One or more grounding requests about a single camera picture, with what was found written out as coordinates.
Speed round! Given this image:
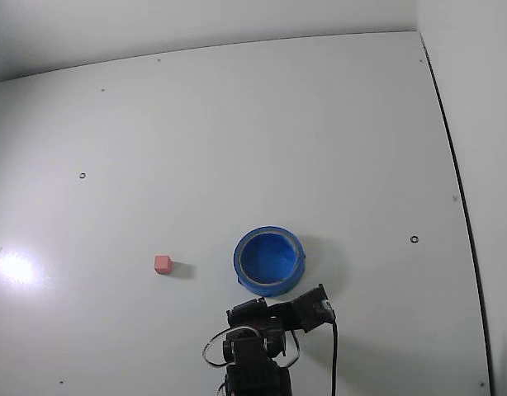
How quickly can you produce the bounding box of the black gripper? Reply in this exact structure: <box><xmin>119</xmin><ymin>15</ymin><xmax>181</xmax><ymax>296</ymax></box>
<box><xmin>226</xmin><ymin>296</ymin><xmax>306</xmax><ymax>334</ymax></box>

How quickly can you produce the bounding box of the small orange cube block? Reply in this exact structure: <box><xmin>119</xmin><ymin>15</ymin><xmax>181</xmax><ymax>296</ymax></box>
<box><xmin>154</xmin><ymin>254</ymin><xmax>173</xmax><ymax>276</ymax></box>

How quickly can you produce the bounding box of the blue masking tape roll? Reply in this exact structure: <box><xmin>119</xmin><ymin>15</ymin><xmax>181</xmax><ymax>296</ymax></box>
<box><xmin>232</xmin><ymin>224</ymin><xmax>307</xmax><ymax>298</ymax></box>

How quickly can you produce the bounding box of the thin grey servo wire loop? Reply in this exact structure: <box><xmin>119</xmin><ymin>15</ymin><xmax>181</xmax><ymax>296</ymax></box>
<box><xmin>273</xmin><ymin>329</ymin><xmax>301</xmax><ymax>370</ymax></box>
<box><xmin>201</xmin><ymin>328</ymin><xmax>232</xmax><ymax>369</ymax></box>

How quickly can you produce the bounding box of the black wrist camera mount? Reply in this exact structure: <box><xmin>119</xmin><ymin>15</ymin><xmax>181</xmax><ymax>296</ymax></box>
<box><xmin>292</xmin><ymin>283</ymin><xmax>337</xmax><ymax>333</ymax></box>

